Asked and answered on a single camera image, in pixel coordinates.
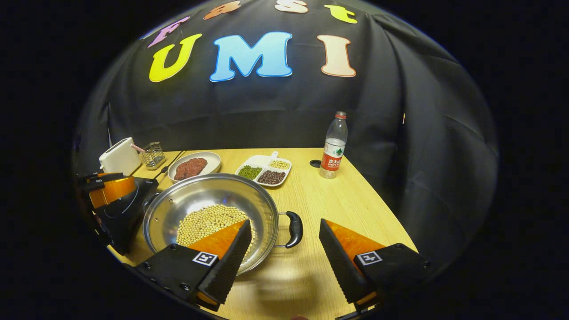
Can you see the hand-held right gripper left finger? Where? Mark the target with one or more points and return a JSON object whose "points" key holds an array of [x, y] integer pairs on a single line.
{"points": [[229, 262]]}

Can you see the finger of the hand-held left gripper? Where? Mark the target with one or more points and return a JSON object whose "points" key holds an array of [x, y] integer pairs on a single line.
{"points": [[113, 191], [95, 180]]}

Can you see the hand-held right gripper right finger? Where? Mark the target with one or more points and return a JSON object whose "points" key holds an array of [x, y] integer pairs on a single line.
{"points": [[340, 262]]}

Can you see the black induction cooktop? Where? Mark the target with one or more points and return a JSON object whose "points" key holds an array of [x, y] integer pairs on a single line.
{"points": [[122, 222]]}

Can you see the heap of soybeans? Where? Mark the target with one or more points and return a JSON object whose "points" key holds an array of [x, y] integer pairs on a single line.
{"points": [[209, 220]]}

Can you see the white toaster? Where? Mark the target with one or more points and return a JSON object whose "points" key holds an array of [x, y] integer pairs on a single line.
{"points": [[118, 158]]}

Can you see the pink striped straw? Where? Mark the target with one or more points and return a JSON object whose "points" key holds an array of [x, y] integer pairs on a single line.
{"points": [[138, 148]]}

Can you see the red steak piece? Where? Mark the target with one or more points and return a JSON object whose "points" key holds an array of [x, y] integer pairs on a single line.
{"points": [[182, 172], [198, 165]]}

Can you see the white divided bean dish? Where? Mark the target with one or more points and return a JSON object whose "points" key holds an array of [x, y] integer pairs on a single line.
{"points": [[266, 171]]}

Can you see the white round plate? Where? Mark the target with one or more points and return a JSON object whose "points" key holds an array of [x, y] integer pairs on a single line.
{"points": [[213, 162]]}

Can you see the clear water bottle red label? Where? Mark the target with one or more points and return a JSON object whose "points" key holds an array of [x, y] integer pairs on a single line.
{"points": [[333, 151]]}

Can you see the black backdrop cloth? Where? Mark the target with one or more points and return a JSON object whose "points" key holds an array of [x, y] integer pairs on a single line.
{"points": [[400, 133]]}

